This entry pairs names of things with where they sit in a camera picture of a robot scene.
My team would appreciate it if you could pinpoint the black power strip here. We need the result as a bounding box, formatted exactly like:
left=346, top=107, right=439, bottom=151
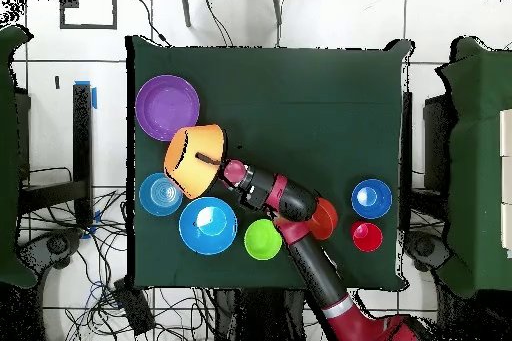
left=112, top=278, right=156, bottom=337

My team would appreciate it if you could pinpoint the green cloth side table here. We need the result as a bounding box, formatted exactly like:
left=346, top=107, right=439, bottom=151
left=435, top=35, right=512, bottom=295
left=0, top=24, right=39, bottom=289

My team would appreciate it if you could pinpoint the black office chair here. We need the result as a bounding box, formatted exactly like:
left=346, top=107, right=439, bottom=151
left=17, top=228, right=83, bottom=278
left=403, top=230, right=451, bottom=274

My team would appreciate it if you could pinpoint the grey metal leg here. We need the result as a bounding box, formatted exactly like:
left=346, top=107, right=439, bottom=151
left=178, top=0, right=194, bottom=28
left=269, top=0, right=290, bottom=27

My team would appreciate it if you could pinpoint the dark blue bowl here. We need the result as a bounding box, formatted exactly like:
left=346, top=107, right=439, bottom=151
left=350, top=178, right=394, bottom=220

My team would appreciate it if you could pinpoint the purple bowl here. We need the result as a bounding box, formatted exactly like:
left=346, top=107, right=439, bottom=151
left=134, top=74, right=201, bottom=143

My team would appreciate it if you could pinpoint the large light blue bowl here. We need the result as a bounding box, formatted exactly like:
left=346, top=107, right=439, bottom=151
left=178, top=196, right=239, bottom=257

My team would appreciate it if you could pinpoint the tangle of cables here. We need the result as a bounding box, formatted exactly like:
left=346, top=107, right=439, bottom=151
left=23, top=166, right=217, bottom=341

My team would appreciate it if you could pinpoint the large orange bowl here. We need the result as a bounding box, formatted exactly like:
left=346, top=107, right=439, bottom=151
left=163, top=123, right=228, bottom=201

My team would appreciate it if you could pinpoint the dark green tablecloth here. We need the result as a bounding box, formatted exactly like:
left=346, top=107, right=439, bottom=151
left=125, top=34, right=413, bottom=293

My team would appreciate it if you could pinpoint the red cup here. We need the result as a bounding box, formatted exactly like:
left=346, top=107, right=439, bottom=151
left=350, top=220, right=384, bottom=253

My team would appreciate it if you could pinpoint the black metal frame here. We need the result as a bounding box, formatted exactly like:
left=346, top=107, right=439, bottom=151
left=17, top=83, right=95, bottom=227
left=400, top=91, right=453, bottom=230

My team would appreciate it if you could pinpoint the small light blue bowl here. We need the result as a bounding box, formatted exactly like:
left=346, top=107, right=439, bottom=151
left=138, top=172, right=184, bottom=217

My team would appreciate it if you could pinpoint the red-orange bowl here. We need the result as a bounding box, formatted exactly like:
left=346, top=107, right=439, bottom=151
left=306, top=196, right=340, bottom=242

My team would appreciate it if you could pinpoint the green bowl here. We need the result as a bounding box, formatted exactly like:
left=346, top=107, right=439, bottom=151
left=243, top=218, right=284, bottom=261

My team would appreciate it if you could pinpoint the grey square floor frame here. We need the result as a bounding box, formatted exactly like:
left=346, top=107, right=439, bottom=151
left=58, top=0, right=118, bottom=31

